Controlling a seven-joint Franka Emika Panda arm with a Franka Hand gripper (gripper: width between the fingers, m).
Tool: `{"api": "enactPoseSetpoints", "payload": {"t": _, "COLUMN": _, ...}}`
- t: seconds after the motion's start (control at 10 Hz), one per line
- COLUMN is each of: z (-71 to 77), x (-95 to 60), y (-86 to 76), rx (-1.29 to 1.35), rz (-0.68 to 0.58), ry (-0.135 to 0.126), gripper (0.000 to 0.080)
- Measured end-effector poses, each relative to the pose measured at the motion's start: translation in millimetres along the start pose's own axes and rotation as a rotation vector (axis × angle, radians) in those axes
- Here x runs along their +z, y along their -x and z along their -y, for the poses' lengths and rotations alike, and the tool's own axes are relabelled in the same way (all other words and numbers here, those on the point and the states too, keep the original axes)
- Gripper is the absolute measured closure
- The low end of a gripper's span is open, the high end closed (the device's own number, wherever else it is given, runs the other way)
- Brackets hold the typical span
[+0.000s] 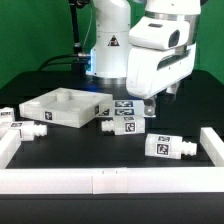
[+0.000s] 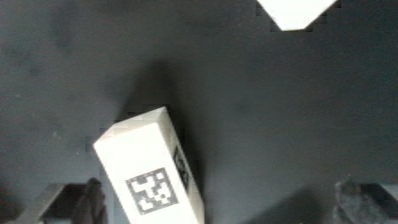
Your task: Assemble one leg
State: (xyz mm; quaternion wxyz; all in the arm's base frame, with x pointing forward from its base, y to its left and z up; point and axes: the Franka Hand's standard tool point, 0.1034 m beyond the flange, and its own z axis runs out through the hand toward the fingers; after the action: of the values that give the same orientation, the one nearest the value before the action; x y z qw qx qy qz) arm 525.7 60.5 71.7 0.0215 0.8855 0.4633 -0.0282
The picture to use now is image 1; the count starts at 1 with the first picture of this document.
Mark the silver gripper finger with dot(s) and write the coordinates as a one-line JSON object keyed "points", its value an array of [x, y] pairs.
{"points": [[150, 106], [171, 91]]}

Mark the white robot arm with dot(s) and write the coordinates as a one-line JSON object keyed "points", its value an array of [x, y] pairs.
{"points": [[109, 56]]}

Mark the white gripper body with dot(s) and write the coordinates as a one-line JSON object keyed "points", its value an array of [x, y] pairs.
{"points": [[160, 56]]}

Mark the white square table top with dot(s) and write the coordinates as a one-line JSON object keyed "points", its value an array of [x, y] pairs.
{"points": [[68, 107]]}

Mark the white U-shaped fence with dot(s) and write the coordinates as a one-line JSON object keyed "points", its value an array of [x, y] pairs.
{"points": [[102, 181]]}

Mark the black vertical pole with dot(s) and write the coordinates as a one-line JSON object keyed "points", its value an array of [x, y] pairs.
{"points": [[76, 65]]}

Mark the white marker sheet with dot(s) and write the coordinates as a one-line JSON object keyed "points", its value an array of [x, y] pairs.
{"points": [[124, 108]]}

